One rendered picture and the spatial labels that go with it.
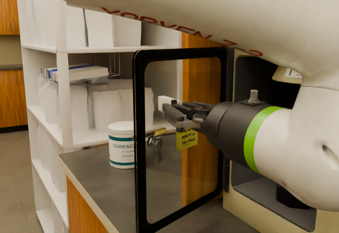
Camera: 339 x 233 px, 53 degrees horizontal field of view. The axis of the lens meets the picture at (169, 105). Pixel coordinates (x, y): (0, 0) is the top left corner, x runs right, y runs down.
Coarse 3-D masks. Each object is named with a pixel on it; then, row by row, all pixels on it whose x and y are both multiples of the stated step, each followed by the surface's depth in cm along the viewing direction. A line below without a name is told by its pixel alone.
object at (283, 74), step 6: (282, 66) 76; (276, 72) 77; (282, 72) 75; (288, 72) 73; (294, 72) 72; (276, 78) 76; (282, 78) 74; (288, 78) 73; (294, 78) 72; (300, 78) 71
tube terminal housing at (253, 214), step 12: (228, 204) 93; (240, 204) 88; (252, 204) 84; (240, 216) 89; (252, 216) 85; (264, 216) 81; (276, 216) 78; (324, 216) 67; (336, 216) 67; (264, 228) 82; (276, 228) 78; (288, 228) 75; (300, 228) 72; (324, 228) 67; (336, 228) 68
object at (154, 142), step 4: (152, 140) 69; (156, 140) 68; (160, 140) 69; (152, 144) 69; (156, 144) 68; (160, 144) 69; (156, 148) 69; (160, 148) 70; (156, 152) 69; (160, 152) 70; (156, 156) 69; (160, 156) 70; (156, 160) 69; (160, 160) 70; (156, 164) 69
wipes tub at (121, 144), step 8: (112, 128) 122; (120, 128) 122; (128, 128) 122; (112, 136) 122; (120, 136) 120; (128, 136) 120; (112, 144) 122; (120, 144) 121; (128, 144) 121; (112, 152) 123; (120, 152) 121; (128, 152) 121; (112, 160) 124; (120, 160) 122; (128, 160) 122; (120, 168) 123; (128, 168) 123
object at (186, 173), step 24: (168, 48) 70; (168, 72) 70; (192, 72) 76; (216, 72) 83; (168, 96) 71; (192, 96) 77; (216, 96) 84; (168, 144) 74; (192, 144) 80; (168, 168) 75; (192, 168) 81; (216, 168) 89; (168, 192) 76; (192, 192) 82
